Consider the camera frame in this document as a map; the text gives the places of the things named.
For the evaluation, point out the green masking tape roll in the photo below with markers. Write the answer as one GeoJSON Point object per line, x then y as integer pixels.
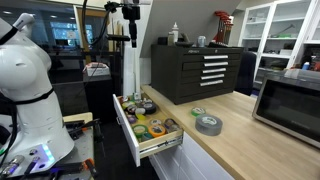
{"type": "Point", "coordinates": [197, 111]}

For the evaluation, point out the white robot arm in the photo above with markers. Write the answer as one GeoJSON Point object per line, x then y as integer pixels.
{"type": "Point", "coordinates": [36, 116]}

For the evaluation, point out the black tape roll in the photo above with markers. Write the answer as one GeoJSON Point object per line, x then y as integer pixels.
{"type": "Point", "coordinates": [150, 108]}

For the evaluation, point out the clear tape roll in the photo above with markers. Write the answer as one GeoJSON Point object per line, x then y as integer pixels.
{"type": "Point", "coordinates": [155, 122]}

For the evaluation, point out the yellow tape roll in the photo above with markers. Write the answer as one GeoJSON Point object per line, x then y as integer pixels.
{"type": "Point", "coordinates": [141, 117]}

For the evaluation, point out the dark brown tape roll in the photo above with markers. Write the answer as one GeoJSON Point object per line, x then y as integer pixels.
{"type": "Point", "coordinates": [171, 125]}

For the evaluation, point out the orange tape roll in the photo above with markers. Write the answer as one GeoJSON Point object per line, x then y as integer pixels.
{"type": "Point", "coordinates": [156, 130]}

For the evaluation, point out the purple tape roll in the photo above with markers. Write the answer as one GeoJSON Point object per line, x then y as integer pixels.
{"type": "Point", "coordinates": [132, 119]}

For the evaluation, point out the open white wooden drawer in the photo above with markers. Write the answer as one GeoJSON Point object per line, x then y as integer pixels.
{"type": "Point", "coordinates": [147, 144]}

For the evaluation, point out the green tape roll in drawer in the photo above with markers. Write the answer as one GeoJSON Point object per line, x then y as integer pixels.
{"type": "Point", "coordinates": [139, 130]}

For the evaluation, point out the dark brown tool chest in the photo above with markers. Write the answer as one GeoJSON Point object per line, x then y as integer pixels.
{"type": "Point", "coordinates": [188, 74]}

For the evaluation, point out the white squeeze bottle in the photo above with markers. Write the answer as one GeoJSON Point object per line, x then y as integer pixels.
{"type": "Point", "coordinates": [175, 31]}

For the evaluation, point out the silver metal can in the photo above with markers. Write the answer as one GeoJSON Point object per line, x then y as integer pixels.
{"type": "Point", "coordinates": [201, 41]}

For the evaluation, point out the white box on desk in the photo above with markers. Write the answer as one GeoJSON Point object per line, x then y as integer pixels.
{"type": "Point", "coordinates": [96, 69]}

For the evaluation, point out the silver microwave oven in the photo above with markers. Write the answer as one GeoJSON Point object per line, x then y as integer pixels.
{"type": "Point", "coordinates": [289, 100]}

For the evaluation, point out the white shelving unit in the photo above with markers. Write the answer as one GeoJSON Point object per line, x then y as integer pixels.
{"type": "Point", "coordinates": [275, 32]}

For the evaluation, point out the grey duct tape roll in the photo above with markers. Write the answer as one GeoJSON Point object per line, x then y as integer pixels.
{"type": "Point", "coordinates": [208, 124]}

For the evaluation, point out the red handled clamps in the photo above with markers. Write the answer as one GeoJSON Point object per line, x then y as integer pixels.
{"type": "Point", "coordinates": [224, 27]}

